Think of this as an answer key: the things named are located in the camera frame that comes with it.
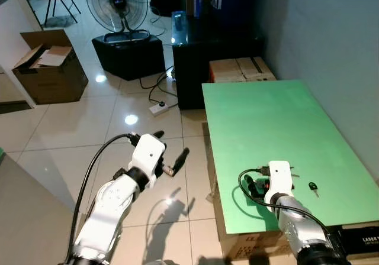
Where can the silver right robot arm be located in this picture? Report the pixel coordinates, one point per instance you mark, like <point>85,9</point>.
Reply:
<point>296,217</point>

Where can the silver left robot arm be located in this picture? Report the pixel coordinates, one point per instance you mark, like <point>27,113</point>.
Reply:
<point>106,209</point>

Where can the white power strip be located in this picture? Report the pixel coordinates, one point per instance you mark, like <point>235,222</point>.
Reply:
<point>158,107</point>

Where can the key with black head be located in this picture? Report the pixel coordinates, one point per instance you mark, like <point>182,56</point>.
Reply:
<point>312,186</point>

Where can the black cabinet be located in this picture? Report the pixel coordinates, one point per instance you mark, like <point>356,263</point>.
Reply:
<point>192,70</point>

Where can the black box under fan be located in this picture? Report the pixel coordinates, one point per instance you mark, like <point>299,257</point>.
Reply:
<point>127,58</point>

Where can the closed cardboard box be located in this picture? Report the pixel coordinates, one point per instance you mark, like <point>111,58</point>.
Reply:
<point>225,71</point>

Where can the black laser toner box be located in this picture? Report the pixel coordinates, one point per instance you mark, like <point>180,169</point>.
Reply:
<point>361,240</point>

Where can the cardboard box with black tape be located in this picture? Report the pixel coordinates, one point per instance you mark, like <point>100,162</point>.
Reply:
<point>257,68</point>

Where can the open brown cardboard box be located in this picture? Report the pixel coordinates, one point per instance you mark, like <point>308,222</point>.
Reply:
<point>53,78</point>

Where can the black standing fan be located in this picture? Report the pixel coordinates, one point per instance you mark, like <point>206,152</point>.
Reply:
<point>118,2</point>

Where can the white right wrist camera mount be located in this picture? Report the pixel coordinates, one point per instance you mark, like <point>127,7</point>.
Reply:
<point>278,176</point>

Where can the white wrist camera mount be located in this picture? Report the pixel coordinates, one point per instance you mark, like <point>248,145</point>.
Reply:
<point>148,152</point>
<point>278,176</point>

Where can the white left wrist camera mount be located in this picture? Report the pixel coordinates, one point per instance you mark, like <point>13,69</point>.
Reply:
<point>148,152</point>

